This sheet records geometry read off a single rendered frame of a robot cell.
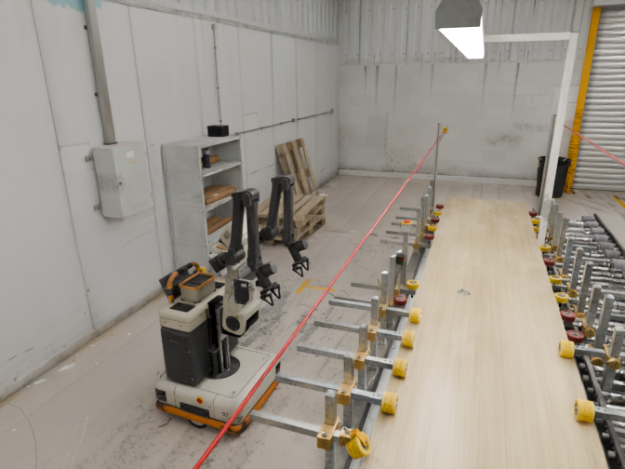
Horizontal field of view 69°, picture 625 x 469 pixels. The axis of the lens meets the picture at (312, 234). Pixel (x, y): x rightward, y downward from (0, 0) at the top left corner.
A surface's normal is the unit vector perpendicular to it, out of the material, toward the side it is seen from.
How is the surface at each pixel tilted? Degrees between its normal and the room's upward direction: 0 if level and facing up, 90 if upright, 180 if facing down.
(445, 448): 0
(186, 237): 90
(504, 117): 90
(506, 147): 90
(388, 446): 0
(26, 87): 90
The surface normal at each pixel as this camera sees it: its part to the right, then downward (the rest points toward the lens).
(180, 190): -0.33, 0.31
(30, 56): 0.94, 0.10
